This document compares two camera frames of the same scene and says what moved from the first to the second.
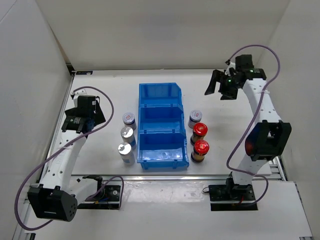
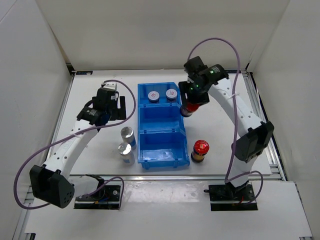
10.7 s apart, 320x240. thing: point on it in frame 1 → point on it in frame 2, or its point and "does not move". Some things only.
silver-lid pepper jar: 127,155 does not move
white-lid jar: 195,116 → 171,95
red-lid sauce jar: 201,147 does not move
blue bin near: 162,151 does not move
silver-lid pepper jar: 128,136 does not move
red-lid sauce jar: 199,130 → 188,111
